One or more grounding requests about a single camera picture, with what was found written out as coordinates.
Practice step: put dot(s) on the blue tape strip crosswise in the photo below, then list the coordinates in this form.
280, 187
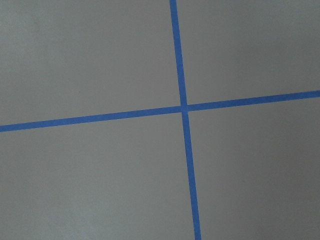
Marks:
160, 111

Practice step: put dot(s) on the blue tape strip lengthwise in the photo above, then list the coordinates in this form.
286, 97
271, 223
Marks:
185, 119

